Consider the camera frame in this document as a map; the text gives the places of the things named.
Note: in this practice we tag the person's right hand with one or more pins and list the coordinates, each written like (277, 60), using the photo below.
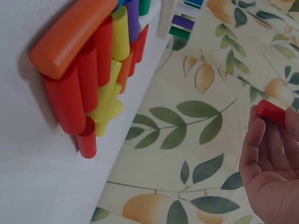
(273, 191)

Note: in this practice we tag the person's right thumb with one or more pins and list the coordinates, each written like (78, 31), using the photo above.
(293, 126)

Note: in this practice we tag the person's right fingers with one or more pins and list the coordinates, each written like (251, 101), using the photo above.
(255, 142)

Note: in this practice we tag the red wooden cylinder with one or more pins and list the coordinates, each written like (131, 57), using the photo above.
(272, 112)

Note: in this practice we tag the green wooden peg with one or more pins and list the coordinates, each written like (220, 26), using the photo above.
(180, 32)

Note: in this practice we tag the purple wooden peg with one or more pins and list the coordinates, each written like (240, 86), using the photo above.
(183, 21)

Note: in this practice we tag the pile of coloured wooden blocks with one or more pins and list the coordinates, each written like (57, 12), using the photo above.
(67, 105)

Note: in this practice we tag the orange long rounded bar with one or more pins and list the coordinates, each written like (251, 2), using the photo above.
(72, 37)

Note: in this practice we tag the white wooden frame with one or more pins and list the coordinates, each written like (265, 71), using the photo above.
(164, 21)

